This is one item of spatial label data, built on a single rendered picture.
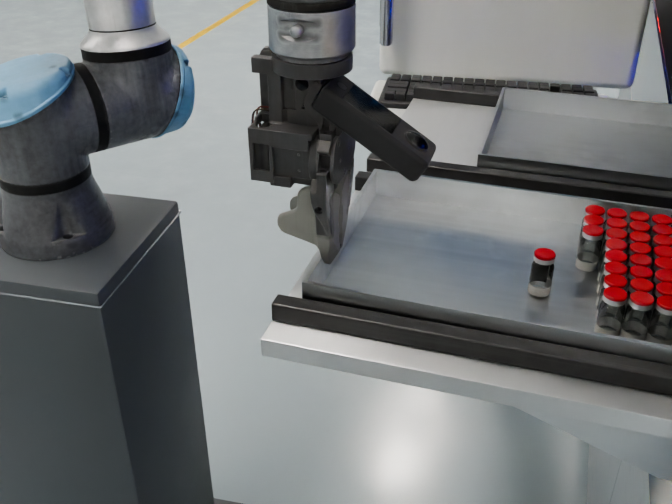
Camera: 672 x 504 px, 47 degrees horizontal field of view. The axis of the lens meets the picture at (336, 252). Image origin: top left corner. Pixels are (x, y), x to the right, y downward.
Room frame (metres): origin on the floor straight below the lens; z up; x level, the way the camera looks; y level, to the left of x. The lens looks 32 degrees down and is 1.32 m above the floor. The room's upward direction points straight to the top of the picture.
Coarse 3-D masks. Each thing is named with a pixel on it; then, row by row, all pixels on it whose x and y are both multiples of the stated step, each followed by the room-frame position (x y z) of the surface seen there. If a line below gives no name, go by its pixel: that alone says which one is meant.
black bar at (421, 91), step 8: (416, 88) 1.19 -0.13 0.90; (424, 88) 1.18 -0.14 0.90; (432, 88) 1.18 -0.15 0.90; (440, 88) 1.18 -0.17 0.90; (448, 88) 1.18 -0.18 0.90; (456, 88) 1.18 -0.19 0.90; (464, 88) 1.18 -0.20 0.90; (416, 96) 1.18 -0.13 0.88; (424, 96) 1.18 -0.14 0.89; (432, 96) 1.18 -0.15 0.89; (440, 96) 1.17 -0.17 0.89; (448, 96) 1.17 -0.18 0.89; (456, 96) 1.17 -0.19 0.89; (464, 96) 1.16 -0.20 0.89; (472, 96) 1.16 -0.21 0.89; (480, 96) 1.15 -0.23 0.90; (488, 96) 1.15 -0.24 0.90; (496, 96) 1.15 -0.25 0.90; (472, 104) 1.16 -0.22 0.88; (480, 104) 1.15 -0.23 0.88; (488, 104) 1.15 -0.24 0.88
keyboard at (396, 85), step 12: (396, 84) 1.40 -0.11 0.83; (408, 84) 1.40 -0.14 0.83; (432, 84) 1.40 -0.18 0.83; (444, 84) 1.40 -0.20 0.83; (456, 84) 1.40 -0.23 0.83; (468, 84) 1.40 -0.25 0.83; (480, 84) 1.40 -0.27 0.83; (492, 84) 1.40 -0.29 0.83; (504, 84) 1.40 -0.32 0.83; (528, 84) 1.41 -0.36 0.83; (540, 84) 1.40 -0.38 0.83; (552, 84) 1.40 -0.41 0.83; (564, 84) 1.40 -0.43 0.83; (384, 96) 1.35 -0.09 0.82; (396, 96) 1.35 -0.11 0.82; (408, 96) 1.34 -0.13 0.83
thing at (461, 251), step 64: (384, 192) 0.84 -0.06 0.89; (448, 192) 0.82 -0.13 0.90; (512, 192) 0.80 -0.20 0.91; (320, 256) 0.65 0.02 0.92; (384, 256) 0.70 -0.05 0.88; (448, 256) 0.70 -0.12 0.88; (512, 256) 0.70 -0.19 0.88; (576, 256) 0.70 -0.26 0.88; (448, 320) 0.56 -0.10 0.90; (512, 320) 0.54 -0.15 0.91; (576, 320) 0.59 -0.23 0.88
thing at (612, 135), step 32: (512, 96) 1.13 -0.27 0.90; (544, 96) 1.12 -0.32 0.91; (576, 96) 1.11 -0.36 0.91; (512, 128) 1.06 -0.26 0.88; (544, 128) 1.06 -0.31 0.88; (576, 128) 1.06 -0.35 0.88; (608, 128) 1.06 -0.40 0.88; (640, 128) 1.06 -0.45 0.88; (480, 160) 0.89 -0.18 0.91; (512, 160) 0.88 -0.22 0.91; (544, 160) 0.95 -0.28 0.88; (576, 160) 0.95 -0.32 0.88; (608, 160) 0.95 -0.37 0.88; (640, 160) 0.95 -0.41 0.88
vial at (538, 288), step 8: (536, 264) 0.63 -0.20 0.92; (544, 264) 0.63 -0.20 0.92; (552, 264) 0.63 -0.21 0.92; (536, 272) 0.63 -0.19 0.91; (544, 272) 0.63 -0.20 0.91; (552, 272) 0.63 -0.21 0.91; (536, 280) 0.63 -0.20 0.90; (544, 280) 0.63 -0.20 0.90; (528, 288) 0.63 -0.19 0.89; (536, 288) 0.63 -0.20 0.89; (544, 288) 0.63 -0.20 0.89; (536, 296) 0.63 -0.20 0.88; (544, 296) 0.63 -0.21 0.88
